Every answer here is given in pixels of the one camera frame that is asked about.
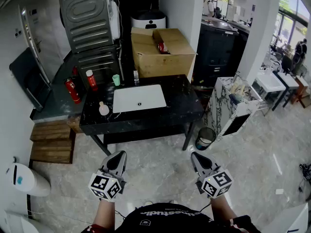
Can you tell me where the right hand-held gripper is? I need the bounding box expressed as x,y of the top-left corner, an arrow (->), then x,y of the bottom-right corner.
190,151 -> 234,200

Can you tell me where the red fire extinguisher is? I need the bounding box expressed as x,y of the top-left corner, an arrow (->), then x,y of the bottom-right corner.
64,77 -> 83,105

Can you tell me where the tangle of black cables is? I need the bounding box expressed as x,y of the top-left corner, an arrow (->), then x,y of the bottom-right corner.
298,162 -> 311,201

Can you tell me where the small clear soap bottle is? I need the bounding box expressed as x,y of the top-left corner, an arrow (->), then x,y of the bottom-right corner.
98,101 -> 111,117

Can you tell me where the grey ribbed metal appliance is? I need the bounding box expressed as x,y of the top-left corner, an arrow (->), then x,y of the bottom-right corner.
58,0 -> 122,54

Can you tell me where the black marble vanity counter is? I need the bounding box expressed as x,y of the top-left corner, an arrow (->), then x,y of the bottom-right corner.
79,74 -> 205,136

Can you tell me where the white drain hose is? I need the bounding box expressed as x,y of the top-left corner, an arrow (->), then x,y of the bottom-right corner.
118,39 -> 125,81

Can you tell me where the person's black printed shirt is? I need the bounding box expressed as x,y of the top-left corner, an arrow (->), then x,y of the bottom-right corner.
81,202 -> 262,233

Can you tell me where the black cabinet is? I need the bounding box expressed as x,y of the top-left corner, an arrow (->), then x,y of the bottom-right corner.
193,20 -> 249,87

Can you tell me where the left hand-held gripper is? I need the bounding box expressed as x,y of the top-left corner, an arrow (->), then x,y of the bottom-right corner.
88,150 -> 128,202

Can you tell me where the white curved device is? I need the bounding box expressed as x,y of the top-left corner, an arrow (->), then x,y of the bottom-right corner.
4,210 -> 57,233

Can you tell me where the person's right forearm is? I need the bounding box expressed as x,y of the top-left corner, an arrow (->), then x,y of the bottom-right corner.
209,195 -> 239,224

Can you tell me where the black metal table frame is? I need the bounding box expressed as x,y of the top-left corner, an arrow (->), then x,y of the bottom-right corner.
90,122 -> 195,156

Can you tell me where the white marble veined cabinet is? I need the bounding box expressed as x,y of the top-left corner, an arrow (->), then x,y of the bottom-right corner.
203,76 -> 263,137

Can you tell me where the red spray can white cap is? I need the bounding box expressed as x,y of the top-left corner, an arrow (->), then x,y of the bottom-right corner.
85,69 -> 99,92

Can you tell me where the black mesh waste bin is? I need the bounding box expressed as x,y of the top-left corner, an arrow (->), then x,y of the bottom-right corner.
195,127 -> 217,151

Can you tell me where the white washbasin on stand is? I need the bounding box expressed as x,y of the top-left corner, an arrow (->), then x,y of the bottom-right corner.
254,71 -> 287,107

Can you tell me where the wooden pallet stack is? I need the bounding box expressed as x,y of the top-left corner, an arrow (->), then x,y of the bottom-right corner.
29,121 -> 76,165

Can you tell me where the white rectangular sink basin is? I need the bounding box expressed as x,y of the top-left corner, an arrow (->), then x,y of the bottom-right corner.
112,84 -> 168,114

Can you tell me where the large open cardboard box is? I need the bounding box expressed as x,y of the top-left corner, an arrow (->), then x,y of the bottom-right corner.
131,27 -> 198,79

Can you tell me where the white glossy panel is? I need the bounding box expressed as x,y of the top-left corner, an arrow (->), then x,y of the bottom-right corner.
275,202 -> 310,233

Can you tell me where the dark ribbed metal appliance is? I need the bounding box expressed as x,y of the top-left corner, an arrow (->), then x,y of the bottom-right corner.
72,44 -> 125,92

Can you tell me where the grey door with handle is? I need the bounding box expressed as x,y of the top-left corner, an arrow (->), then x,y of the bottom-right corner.
18,5 -> 71,83

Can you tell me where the dark folding chair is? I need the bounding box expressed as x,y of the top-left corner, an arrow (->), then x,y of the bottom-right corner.
9,47 -> 53,112

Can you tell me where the person's left forearm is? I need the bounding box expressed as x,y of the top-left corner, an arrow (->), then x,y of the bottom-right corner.
93,199 -> 117,232

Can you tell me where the dark stone platform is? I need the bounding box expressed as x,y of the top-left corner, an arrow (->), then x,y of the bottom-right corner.
29,54 -> 88,121

